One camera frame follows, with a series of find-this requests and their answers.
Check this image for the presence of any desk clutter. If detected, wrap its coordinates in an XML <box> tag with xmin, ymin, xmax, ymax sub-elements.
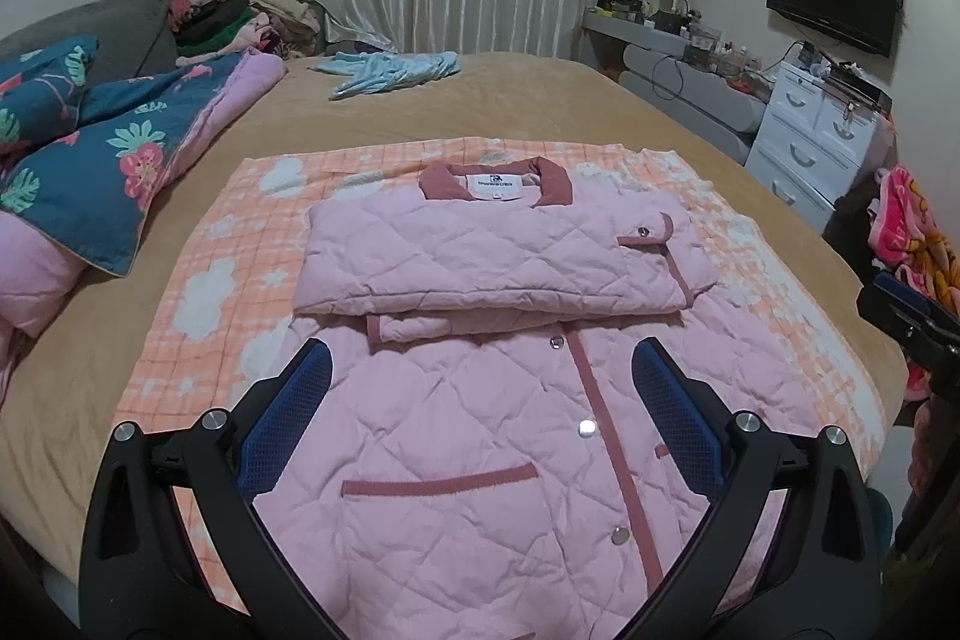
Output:
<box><xmin>596</xmin><ymin>0</ymin><xmax>773</xmax><ymax>86</ymax></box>

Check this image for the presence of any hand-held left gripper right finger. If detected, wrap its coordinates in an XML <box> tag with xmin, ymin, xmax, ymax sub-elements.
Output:
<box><xmin>631</xmin><ymin>338</ymin><xmax>882</xmax><ymax>640</ymax></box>

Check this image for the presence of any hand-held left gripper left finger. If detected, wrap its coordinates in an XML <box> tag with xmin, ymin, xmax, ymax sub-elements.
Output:
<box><xmin>79</xmin><ymin>336</ymin><xmax>335</xmax><ymax>640</ymax></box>

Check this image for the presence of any bed with tan cover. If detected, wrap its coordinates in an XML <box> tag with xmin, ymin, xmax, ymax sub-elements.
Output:
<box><xmin>0</xmin><ymin>51</ymin><xmax>912</xmax><ymax>581</ymax></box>

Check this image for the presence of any pink printed blanket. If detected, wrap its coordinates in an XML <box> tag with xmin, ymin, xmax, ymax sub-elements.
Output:
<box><xmin>868</xmin><ymin>164</ymin><xmax>960</xmax><ymax>401</ymax></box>

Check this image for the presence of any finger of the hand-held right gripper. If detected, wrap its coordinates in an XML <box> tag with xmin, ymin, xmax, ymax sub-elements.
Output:
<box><xmin>857</xmin><ymin>287</ymin><xmax>960</xmax><ymax>378</ymax></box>
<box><xmin>874</xmin><ymin>271</ymin><xmax>960</xmax><ymax>319</ymax></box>

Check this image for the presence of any blue floral pillow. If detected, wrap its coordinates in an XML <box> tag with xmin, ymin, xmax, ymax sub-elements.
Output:
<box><xmin>0</xmin><ymin>36</ymin><xmax>100</xmax><ymax>161</ymax></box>

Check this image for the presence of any white drawer chest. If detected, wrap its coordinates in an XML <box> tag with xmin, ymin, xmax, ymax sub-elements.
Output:
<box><xmin>746</xmin><ymin>61</ymin><xmax>893</xmax><ymax>229</ymax></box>

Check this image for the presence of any grey headboard cushion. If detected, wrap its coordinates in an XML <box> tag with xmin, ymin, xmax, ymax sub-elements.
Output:
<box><xmin>0</xmin><ymin>0</ymin><xmax>181</xmax><ymax>86</ymax></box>

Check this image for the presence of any black set-top box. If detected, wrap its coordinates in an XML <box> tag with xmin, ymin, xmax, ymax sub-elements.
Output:
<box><xmin>825</xmin><ymin>64</ymin><xmax>893</xmax><ymax>110</ymax></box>

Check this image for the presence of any orange checked blanket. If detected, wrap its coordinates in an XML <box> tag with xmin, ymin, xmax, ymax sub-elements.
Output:
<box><xmin>112</xmin><ymin>137</ymin><xmax>890</xmax><ymax>611</ymax></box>

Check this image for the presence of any pink quilted jacket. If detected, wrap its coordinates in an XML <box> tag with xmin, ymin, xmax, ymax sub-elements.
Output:
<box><xmin>251</xmin><ymin>156</ymin><xmax>721</xmax><ymax>640</ymax></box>

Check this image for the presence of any dark cloth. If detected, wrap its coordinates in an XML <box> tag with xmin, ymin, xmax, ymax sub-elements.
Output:
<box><xmin>823</xmin><ymin>175</ymin><xmax>901</xmax><ymax>270</ymax></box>

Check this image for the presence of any light blue garment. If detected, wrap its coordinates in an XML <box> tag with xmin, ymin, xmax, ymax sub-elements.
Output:
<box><xmin>307</xmin><ymin>50</ymin><xmax>461</xmax><ymax>101</ymax></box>

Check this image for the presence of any grey desk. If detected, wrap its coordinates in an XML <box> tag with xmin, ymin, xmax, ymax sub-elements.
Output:
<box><xmin>583</xmin><ymin>6</ymin><xmax>770</xmax><ymax>135</ymax></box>

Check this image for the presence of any blue floral quilt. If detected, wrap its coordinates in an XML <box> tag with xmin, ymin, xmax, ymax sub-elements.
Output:
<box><xmin>0</xmin><ymin>47</ymin><xmax>286</xmax><ymax>401</ymax></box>

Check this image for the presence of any pile of clothes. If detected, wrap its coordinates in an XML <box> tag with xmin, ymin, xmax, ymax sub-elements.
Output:
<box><xmin>169</xmin><ymin>0</ymin><xmax>327</xmax><ymax>62</ymax></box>

